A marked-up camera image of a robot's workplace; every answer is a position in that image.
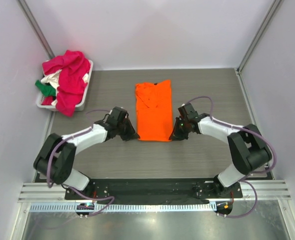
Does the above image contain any orange t shirt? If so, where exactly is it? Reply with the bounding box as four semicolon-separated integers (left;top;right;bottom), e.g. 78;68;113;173
135;79;173;142

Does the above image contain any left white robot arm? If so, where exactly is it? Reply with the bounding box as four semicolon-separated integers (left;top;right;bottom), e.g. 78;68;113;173
33;106;140;200

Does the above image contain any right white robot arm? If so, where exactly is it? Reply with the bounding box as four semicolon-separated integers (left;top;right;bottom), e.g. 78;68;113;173
169;103;275;198

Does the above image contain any white laundry basket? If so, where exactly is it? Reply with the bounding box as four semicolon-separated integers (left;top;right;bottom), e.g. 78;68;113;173
35;59;94;112

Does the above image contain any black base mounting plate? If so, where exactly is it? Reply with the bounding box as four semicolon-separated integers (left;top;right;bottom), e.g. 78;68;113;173
64;177;243;206

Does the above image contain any pink t shirt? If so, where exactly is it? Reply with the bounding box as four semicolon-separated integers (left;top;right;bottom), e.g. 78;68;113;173
42;50;91;117

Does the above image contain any green t shirt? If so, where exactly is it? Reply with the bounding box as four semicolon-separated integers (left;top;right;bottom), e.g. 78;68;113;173
34;80;56;97

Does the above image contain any white t shirt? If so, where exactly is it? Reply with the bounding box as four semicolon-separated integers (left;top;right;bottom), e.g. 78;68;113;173
40;69;62;89

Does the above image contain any white slotted cable duct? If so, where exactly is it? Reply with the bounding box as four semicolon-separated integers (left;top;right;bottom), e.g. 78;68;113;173
29;202;217;213

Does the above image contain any aluminium rail profile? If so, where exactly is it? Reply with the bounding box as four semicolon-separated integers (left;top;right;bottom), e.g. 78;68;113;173
17;180;291;203

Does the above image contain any left aluminium frame post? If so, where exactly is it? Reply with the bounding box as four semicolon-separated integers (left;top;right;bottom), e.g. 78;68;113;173
16;0;55;59

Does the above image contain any aluminium frame post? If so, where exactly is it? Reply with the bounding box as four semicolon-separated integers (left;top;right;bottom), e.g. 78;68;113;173
235;0;284;75
16;0;55;59

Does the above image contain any right aluminium frame post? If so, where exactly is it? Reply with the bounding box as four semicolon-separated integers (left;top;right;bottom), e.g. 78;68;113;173
235;0;284;75

